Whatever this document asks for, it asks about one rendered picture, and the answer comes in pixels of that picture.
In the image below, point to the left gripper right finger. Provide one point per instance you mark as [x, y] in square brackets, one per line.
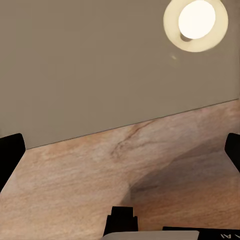
[232, 148]

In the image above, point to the coffee table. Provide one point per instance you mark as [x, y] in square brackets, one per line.
[73, 68]

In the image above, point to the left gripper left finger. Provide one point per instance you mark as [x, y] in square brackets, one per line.
[12, 149]

